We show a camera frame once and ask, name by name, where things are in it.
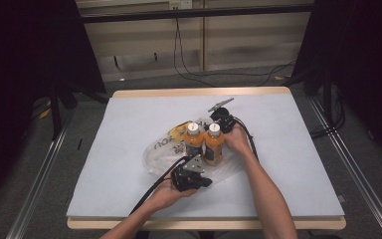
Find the metal floor rail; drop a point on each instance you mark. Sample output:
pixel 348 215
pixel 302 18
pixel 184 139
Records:
pixel 36 186
pixel 354 166

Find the person's right hand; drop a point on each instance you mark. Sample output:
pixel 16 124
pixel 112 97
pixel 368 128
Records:
pixel 238 141

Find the clear printed plastic bag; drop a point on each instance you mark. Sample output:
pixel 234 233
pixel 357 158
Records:
pixel 162 152

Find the small black floor object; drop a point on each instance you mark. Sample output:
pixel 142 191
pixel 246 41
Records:
pixel 79 143

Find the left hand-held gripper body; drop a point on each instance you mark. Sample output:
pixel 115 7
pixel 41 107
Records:
pixel 187 177

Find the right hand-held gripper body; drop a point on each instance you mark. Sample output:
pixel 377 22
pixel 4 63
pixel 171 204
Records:
pixel 224 118

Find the yellow floor tape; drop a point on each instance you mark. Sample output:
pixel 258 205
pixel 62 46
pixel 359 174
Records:
pixel 44 113

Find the white table mat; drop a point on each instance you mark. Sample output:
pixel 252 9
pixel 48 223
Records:
pixel 119 132

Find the black curtain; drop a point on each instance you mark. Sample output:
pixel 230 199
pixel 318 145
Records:
pixel 20 66
pixel 361 66

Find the person's left hand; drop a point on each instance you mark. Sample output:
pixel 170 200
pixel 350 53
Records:
pixel 165 197

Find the black horizontal bar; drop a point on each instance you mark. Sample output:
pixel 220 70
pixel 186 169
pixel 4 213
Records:
pixel 195 13

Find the black stand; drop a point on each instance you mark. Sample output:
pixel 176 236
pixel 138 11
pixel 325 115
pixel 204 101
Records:
pixel 327 99
pixel 55 113

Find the white wall outlet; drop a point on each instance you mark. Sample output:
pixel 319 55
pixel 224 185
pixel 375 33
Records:
pixel 180 4

